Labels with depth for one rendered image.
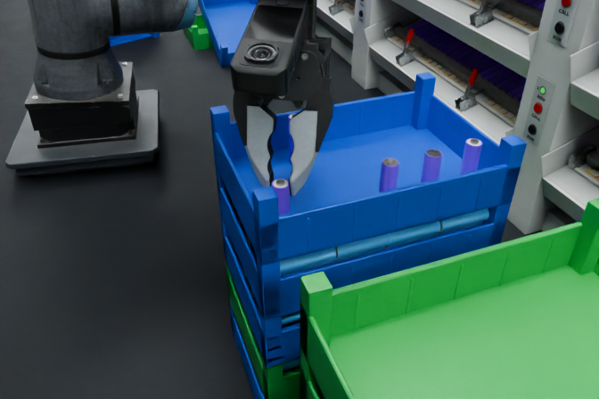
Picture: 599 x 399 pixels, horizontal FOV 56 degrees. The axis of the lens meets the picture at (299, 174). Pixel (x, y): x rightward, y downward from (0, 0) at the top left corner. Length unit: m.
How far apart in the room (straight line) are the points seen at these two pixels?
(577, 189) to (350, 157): 0.49
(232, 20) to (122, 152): 0.83
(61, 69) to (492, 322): 1.02
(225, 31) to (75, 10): 0.78
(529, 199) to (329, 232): 0.64
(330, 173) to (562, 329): 0.31
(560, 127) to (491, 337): 0.60
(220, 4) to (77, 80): 0.86
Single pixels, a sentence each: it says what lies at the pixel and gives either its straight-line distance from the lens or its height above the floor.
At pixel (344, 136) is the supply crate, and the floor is 0.33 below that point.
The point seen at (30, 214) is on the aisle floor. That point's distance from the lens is 1.27.
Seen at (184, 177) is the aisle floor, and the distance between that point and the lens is 1.28.
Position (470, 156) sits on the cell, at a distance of 0.65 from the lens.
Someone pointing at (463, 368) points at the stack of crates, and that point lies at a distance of 0.49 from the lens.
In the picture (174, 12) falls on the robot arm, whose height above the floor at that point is 0.32.
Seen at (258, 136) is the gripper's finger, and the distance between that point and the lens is 0.54.
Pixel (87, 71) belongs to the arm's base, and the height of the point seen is 0.22.
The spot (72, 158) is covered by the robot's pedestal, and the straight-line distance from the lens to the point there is 1.30.
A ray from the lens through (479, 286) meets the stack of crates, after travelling 0.55.
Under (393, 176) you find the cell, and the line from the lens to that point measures 0.59.
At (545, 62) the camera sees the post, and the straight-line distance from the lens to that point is 1.05.
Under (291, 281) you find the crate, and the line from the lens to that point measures 0.59.
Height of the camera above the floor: 0.70
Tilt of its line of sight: 34 degrees down
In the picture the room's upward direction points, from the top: straight up
